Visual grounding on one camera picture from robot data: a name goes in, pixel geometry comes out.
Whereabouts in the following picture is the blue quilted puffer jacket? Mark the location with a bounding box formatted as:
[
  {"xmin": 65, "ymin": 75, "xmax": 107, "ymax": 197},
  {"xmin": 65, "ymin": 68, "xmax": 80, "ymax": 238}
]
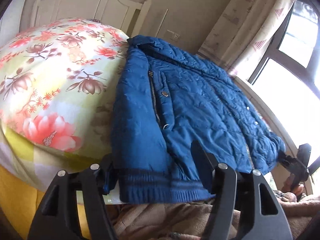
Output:
[{"xmin": 111, "ymin": 35, "xmax": 285, "ymax": 204}]

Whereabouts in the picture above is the person right hand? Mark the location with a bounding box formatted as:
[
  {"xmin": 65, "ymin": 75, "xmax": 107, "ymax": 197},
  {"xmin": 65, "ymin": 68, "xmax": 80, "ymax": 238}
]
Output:
[{"xmin": 281, "ymin": 173, "xmax": 304, "ymax": 199}]

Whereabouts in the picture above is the yellow bed sheet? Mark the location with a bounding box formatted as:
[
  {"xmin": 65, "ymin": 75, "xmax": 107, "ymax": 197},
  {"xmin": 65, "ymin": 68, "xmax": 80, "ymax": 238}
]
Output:
[{"xmin": 0, "ymin": 164, "xmax": 92, "ymax": 240}]

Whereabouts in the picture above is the beige fleece garment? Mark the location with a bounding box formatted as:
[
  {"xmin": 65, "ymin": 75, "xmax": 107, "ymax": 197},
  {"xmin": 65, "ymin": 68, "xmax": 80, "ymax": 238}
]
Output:
[{"xmin": 106, "ymin": 191, "xmax": 319, "ymax": 239}]

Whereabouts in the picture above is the floral yellow pink duvet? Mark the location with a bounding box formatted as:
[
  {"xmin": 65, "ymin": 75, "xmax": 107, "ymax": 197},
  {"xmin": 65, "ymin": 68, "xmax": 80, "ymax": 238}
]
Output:
[{"xmin": 1, "ymin": 18, "xmax": 128, "ymax": 191}]

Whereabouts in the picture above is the patterned beige curtain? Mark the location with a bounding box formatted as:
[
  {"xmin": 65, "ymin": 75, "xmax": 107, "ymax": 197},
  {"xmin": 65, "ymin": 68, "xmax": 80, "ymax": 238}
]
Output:
[{"xmin": 197, "ymin": 0, "xmax": 295, "ymax": 80}]

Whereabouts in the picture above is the white wooden headboard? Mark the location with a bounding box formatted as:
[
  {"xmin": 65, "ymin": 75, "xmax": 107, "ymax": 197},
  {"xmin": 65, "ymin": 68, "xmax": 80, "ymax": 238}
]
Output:
[{"xmin": 30, "ymin": 0, "xmax": 152, "ymax": 37}]

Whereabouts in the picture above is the window frame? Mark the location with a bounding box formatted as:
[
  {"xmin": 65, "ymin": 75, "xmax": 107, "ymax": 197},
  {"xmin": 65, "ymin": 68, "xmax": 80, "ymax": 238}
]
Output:
[{"xmin": 248, "ymin": 0, "xmax": 319, "ymax": 97}]

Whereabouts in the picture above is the wall power socket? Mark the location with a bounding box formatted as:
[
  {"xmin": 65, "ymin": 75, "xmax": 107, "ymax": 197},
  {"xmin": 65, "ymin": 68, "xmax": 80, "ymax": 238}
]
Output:
[{"xmin": 166, "ymin": 30, "xmax": 180, "ymax": 41}]

